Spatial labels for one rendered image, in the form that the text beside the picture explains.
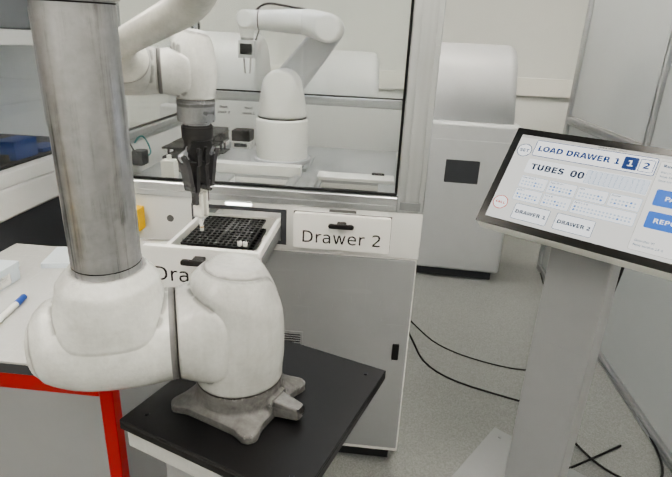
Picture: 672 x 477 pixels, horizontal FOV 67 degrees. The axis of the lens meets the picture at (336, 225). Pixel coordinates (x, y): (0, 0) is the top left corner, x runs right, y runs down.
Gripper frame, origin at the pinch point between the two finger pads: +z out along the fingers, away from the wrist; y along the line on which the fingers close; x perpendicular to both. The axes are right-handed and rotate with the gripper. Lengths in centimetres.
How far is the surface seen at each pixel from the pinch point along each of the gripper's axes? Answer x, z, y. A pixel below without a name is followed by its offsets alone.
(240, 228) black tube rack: -1.9, 10.5, 13.1
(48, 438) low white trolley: 7, 45, -43
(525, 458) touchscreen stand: -85, 81, 48
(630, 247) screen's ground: -97, 1, 37
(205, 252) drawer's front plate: -9.2, 8.2, -8.8
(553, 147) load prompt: -75, -16, 57
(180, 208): 22.1, 9.6, 14.3
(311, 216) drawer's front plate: -15.7, 8.5, 28.9
